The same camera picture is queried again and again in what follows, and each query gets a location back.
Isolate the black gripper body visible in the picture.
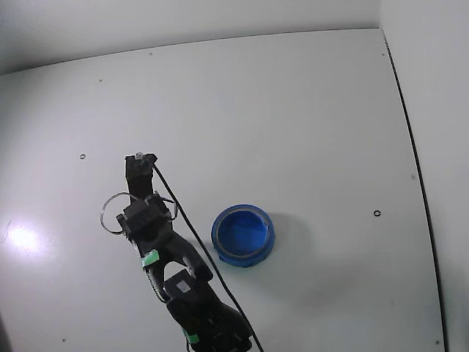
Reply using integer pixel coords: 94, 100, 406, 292
116, 195, 177, 245

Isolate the blue tape roll bin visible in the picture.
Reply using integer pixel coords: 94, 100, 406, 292
210, 204, 276, 268

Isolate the thin grey wire loop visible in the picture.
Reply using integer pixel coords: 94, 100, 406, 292
159, 197, 180, 221
99, 191, 132, 235

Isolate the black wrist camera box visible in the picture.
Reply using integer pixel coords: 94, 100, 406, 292
124, 151, 159, 201

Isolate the black camera cable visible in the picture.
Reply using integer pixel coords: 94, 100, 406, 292
152, 164, 265, 352

